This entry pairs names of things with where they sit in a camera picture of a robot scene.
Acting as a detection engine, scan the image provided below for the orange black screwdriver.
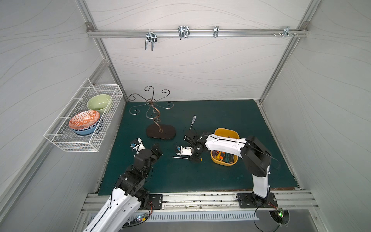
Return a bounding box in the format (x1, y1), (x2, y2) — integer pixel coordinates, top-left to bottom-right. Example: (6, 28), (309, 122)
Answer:
(217, 151), (226, 160)

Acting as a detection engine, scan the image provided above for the green black screwdriver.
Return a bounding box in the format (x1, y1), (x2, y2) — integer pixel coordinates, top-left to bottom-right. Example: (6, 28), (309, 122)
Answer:
(224, 153), (231, 163)

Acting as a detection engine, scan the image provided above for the metal double hook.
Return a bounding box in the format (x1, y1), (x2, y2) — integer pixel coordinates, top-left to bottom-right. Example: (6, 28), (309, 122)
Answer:
(145, 32), (157, 51)
(177, 26), (190, 40)

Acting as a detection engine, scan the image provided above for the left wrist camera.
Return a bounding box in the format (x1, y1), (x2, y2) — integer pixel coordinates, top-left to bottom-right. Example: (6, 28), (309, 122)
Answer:
(130, 138), (145, 157)

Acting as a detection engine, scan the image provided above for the white wire basket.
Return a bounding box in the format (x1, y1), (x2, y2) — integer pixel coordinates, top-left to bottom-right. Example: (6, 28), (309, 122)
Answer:
(44, 79), (123, 152)

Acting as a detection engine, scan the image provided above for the copper wire jewelry stand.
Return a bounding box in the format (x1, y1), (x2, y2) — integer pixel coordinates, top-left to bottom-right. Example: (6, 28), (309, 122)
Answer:
(128, 86), (176, 140)

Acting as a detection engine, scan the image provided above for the metal double hook left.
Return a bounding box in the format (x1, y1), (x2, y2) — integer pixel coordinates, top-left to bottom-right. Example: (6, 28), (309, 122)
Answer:
(145, 32), (157, 51)

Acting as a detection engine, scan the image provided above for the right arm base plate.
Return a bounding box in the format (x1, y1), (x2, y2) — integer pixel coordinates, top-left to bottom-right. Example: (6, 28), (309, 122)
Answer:
(236, 192), (279, 208)

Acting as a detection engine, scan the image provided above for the aluminium top rail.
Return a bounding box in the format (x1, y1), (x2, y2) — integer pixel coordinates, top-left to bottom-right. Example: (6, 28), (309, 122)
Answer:
(87, 29), (310, 38)

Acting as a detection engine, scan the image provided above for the black yellow large screwdriver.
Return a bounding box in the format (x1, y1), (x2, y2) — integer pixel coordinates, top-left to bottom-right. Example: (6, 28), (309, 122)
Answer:
(172, 156), (202, 162)

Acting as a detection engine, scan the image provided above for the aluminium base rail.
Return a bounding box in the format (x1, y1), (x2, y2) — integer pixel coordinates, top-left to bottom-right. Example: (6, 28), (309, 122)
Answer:
(81, 189), (319, 215)

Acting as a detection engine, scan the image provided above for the blue bowl under orange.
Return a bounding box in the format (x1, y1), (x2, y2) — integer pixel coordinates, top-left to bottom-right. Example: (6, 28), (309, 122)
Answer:
(69, 119), (100, 136)

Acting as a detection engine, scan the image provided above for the white slotted cable duct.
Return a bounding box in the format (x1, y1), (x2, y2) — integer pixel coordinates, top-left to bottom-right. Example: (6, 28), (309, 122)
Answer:
(148, 211), (260, 222)

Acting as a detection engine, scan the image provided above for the yellow plastic storage tray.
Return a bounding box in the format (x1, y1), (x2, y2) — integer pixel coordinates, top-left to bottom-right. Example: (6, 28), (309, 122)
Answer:
(210, 128), (240, 167)

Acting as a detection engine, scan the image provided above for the metal double hook middle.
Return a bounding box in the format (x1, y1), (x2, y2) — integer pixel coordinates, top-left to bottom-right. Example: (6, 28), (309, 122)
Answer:
(177, 26), (190, 40)

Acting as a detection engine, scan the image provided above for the green ceramic bowl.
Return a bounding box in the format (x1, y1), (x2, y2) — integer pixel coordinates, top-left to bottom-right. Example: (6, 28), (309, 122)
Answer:
(87, 94), (113, 115)

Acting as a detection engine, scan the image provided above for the small grey clear screwdriver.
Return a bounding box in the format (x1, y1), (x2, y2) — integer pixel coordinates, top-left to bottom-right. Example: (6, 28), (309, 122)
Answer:
(189, 115), (197, 130)

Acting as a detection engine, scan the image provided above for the metal hook right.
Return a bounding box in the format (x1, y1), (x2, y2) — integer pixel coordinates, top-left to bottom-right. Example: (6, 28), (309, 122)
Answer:
(272, 26), (298, 38)

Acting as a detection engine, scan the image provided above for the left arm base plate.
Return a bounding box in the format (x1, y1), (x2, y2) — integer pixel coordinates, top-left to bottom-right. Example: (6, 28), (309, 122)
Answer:
(141, 194), (163, 210)

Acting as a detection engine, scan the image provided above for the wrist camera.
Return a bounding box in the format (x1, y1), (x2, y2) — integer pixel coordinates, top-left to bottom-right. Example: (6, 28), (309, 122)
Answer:
(130, 138), (145, 157)
(176, 146), (192, 156)

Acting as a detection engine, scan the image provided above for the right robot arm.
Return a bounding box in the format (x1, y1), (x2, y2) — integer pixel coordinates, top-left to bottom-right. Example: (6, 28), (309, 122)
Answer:
(184, 130), (272, 204)

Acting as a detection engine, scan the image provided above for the orange patterned bowl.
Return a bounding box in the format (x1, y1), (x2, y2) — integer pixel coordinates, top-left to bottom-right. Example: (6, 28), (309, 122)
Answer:
(69, 110), (100, 129)

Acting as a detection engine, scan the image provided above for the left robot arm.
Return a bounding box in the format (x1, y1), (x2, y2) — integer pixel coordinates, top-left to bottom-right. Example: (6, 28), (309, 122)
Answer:
(84, 144), (163, 232)

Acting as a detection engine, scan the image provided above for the small metal hook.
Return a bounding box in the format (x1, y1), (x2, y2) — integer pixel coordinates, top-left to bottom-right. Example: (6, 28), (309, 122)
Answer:
(213, 26), (219, 38)

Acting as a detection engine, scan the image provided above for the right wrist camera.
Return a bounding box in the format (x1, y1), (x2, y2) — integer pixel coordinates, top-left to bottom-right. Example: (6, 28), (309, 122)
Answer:
(176, 146), (192, 156)

